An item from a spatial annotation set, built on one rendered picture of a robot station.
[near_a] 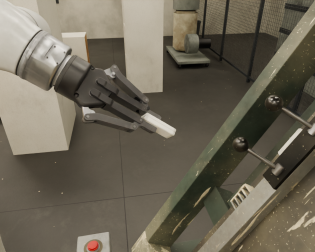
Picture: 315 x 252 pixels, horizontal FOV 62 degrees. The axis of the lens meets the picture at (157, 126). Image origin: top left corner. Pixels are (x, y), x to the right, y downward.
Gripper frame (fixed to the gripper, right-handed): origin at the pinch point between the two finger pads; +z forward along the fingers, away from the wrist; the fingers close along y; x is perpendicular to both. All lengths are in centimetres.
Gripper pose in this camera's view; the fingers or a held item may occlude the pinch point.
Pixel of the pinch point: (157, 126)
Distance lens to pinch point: 52.4
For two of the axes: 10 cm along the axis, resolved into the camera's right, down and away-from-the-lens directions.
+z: 8.3, 4.8, 2.9
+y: 3.4, -8.4, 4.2
